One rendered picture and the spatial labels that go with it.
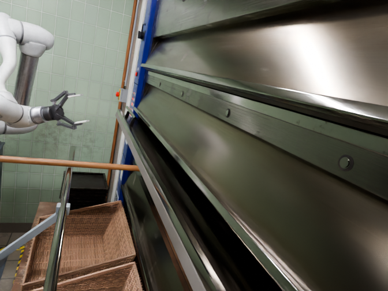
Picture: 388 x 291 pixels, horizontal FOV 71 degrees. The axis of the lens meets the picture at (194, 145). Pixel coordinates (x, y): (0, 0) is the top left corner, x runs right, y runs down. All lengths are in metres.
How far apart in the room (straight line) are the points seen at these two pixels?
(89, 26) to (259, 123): 2.18
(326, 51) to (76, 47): 2.28
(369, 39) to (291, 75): 0.12
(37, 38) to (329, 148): 1.79
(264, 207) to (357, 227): 0.17
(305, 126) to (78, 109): 2.33
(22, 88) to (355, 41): 1.93
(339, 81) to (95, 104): 2.35
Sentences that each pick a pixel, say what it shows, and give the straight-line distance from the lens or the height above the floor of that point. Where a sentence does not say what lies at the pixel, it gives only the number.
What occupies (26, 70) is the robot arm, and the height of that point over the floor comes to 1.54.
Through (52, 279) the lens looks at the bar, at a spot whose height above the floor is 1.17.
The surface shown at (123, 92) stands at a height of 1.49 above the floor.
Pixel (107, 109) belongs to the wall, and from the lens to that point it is 2.64.
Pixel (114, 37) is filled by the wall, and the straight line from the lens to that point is 2.61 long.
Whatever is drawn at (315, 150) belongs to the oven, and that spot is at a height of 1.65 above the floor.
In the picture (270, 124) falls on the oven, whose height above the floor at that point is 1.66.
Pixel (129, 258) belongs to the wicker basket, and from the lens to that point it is 1.45.
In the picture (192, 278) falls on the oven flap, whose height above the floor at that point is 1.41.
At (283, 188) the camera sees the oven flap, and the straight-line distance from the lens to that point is 0.52.
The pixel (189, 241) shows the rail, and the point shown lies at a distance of 0.51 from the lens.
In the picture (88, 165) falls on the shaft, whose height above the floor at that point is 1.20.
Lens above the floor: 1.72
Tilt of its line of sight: 14 degrees down
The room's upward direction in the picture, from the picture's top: 13 degrees clockwise
